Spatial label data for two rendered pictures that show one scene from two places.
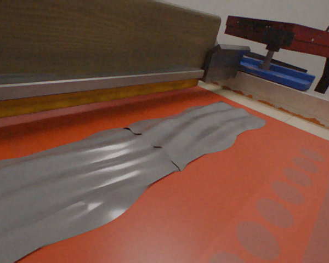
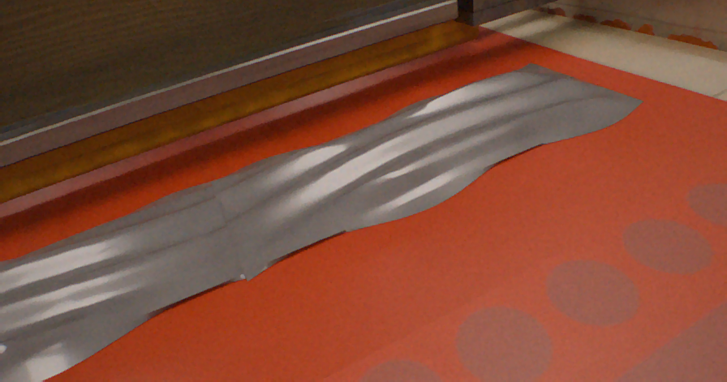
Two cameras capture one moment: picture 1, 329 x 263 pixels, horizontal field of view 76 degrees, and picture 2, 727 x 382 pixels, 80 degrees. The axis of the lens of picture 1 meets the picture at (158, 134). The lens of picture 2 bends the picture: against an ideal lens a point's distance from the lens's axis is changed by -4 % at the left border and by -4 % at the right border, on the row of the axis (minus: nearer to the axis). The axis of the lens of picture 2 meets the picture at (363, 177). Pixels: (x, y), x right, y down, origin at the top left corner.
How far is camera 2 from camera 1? 0.13 m
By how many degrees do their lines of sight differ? 28
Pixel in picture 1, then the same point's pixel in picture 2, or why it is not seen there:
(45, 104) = (95, 157)
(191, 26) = not seen: outside the picture
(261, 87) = not seen: outside the picture
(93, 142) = (126, 223)
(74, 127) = (132, 192)
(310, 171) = (662, 270)
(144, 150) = (201, 233)
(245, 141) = (504, 181)
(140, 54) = (247, 18)
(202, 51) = not seen: outside the picture
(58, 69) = (79, 97)
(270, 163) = (530, 246)
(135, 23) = not seen: outside the picture
